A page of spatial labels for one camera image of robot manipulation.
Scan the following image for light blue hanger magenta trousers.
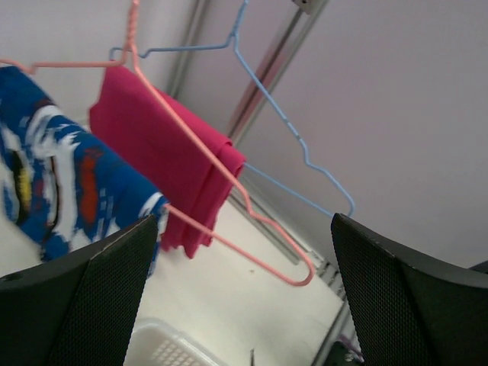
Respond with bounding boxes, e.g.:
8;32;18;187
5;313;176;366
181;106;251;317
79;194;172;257
109;1;356;217

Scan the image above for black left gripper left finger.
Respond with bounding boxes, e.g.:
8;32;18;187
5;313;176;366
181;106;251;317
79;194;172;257
1;216;158;365

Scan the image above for blue white patterned trousers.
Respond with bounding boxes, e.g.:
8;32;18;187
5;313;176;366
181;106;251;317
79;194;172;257
1;66;168;262

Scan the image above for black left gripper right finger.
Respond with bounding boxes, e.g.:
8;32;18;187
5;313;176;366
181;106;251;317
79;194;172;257
331;213;487;365

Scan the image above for white perforated plastic basket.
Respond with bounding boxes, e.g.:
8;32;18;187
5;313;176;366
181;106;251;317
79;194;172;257
124;318;225;366

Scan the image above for pink wire hanger blue trousers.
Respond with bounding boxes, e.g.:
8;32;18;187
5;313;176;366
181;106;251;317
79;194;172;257
1;0;315;287

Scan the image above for right aluminium frame posts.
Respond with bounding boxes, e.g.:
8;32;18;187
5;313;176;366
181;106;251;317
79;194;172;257
169;1;364;365

